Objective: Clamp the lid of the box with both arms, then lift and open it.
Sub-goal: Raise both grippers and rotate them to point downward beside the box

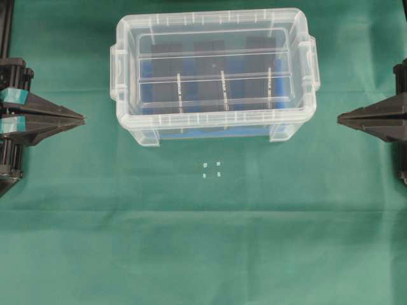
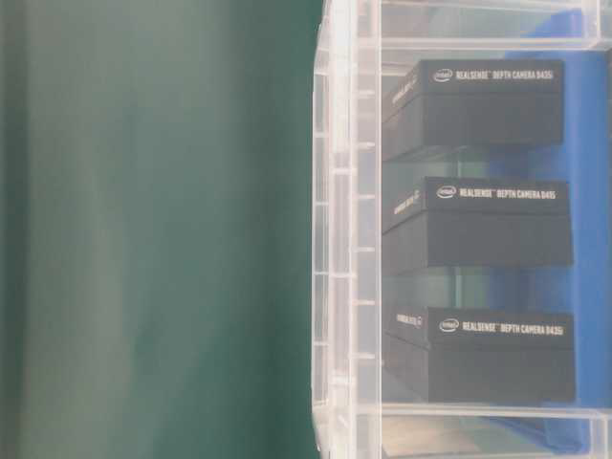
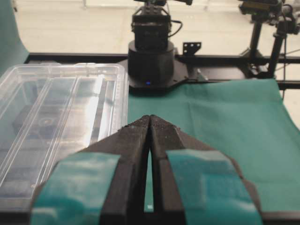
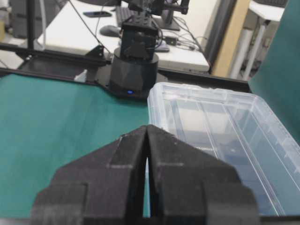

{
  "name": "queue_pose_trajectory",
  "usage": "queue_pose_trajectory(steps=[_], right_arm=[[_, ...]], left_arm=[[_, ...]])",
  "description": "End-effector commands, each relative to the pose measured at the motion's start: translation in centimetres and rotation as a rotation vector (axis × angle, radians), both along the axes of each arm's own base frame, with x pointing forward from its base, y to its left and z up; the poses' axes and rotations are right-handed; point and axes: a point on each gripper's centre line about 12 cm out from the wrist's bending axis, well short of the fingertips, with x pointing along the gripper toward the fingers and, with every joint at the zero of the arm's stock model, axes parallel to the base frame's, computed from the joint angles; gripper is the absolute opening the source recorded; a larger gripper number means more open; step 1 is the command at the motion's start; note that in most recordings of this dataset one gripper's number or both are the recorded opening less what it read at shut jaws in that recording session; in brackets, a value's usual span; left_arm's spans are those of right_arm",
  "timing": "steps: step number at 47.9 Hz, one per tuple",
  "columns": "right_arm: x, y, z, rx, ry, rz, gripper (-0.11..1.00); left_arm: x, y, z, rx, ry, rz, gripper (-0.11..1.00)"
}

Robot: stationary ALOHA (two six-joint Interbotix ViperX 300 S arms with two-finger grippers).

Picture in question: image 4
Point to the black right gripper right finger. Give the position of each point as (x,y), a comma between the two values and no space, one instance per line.
(195,188)

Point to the black smartphone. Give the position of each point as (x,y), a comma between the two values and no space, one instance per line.
(97,14)

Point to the clear plastic box lid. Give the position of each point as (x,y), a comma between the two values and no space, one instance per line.
(240,129)

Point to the black monitor stand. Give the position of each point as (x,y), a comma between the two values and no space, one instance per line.
(166,22)

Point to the black computer mouse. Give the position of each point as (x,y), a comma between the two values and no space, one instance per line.
(110,31)

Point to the black keyboard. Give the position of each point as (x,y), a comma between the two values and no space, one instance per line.
(122,14)

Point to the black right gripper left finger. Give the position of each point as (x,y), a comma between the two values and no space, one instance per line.
(104,187)

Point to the white desk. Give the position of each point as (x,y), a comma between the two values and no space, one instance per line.
(73,32)

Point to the green table cloth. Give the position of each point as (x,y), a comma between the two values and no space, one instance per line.
(45,125)

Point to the black aluminium frame rail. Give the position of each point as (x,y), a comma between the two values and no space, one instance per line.
(65,66)

